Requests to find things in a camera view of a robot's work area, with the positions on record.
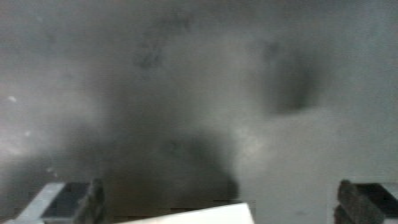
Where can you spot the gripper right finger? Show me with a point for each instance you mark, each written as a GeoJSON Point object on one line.
{"type": "Point", "coordinates": [368, 203]}

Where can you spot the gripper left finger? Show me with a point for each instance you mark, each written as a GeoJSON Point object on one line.
{"type": "Point", "coordinates": [67, 204]}

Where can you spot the white front drawer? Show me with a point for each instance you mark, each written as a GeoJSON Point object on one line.
{"type": "Point", "coordinates": [229, 214]}

